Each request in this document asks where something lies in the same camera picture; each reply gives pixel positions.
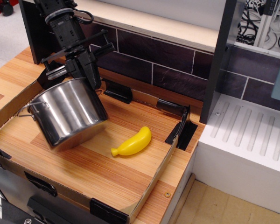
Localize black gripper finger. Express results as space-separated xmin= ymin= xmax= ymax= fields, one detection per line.
xmin=65 ymin=58 xmax=86 ymax=78
xmin=80 ymin=50 xmax=101 ymax=90

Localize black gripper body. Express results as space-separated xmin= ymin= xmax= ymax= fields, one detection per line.
xmin=41 ymin=15 xmax=115 ymax=80

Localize stainless steel pot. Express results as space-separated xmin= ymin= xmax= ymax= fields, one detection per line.
xmin=17 ymin=78 xmax=109 ymax=152

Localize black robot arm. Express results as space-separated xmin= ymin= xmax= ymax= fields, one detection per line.
xmin=35 ymin=0 xmax=115 ymax=90

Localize yellow toy banana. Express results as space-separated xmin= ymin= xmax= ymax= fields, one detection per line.
xmin=111 ymin=126 xmax=152 ymax=156

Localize brass screw in tabletop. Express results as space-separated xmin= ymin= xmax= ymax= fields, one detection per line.
xmin=164 ymin=192 xmax=171 ymax=198

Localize white drying rack block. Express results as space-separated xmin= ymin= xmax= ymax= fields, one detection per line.
xmin=193 ymin=94 xmax=280 ymax=213

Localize dark vertical post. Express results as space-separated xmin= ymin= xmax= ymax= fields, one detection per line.
xmin=200 ymin=0 xmax=243 ymax=124

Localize tangled black cables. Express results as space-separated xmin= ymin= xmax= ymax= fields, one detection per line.
xmin=237 ymin=0 xmax=280 ymax=50

